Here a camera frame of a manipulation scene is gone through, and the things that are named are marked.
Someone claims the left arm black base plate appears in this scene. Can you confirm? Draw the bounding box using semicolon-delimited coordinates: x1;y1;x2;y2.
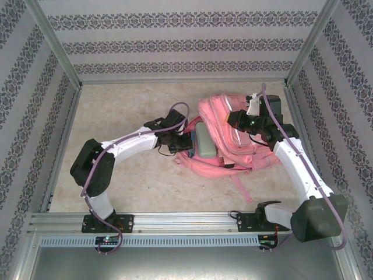
82;214;135;234

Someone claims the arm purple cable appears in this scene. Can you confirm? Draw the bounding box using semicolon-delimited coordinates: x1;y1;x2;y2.
80;101;192;255
262;83;350;254

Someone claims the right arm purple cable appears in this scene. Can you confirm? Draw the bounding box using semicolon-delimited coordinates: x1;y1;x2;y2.
262;83;350;254

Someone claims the aluminium mounting rail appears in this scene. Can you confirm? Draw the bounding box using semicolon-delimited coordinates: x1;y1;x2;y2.
27;212;342;234

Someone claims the pink backpack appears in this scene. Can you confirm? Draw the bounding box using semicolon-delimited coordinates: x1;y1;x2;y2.
174;93;282;204

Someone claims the aluminium frame back rail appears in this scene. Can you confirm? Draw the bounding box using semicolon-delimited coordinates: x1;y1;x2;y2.
79;76;288;86

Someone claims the aluminium frame post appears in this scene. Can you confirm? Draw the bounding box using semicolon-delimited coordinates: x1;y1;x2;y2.
24;0;83;88
284;0;340;86

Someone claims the mint green pencil case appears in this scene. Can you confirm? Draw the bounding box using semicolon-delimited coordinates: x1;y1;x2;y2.
194;121;217;159

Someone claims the grey slotted cable duct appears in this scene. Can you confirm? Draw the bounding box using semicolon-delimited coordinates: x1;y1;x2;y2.
39;235;260;248

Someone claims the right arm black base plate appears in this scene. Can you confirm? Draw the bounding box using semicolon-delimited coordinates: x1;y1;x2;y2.
236;212;292;233

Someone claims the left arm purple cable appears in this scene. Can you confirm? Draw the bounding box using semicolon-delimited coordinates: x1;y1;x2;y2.
80;101;192;255

